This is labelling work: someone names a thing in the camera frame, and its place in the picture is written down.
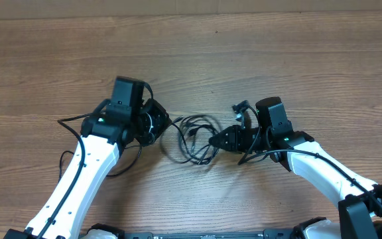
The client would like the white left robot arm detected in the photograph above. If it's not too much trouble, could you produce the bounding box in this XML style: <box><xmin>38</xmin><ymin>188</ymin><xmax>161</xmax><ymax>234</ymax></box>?
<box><xmin>5</xmin><ymin>99</ymin><xmax>171</xmax><ymax>238</ymax></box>

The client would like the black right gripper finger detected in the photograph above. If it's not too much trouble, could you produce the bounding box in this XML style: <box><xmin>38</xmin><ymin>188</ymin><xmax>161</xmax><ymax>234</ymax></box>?
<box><xmin>209</xmin><ymin>136</ymin><xmax>238</xmax><ymax>152</ymax></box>
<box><xmin>213</xmin><ymin>125</ymin><xmax>242</xmax><ymax>139</ymax></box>

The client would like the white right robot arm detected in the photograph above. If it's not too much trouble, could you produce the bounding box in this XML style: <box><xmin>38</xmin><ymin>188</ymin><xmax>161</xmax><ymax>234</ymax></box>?
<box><xmin>209</xmin><ymin>97</ymin><xmax>382</xmax><ymax>238</ymax></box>

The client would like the black USB cable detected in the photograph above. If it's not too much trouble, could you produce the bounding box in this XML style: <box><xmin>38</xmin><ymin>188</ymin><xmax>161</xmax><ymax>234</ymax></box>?
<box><xmin>58</xmin><ymin>144</ymin><xmax>143</xmax><ymax>182</ymax></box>
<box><xmin>159</xmin><ymin>114</ymin><xmax>223</xmax><ymax>166</ymax></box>

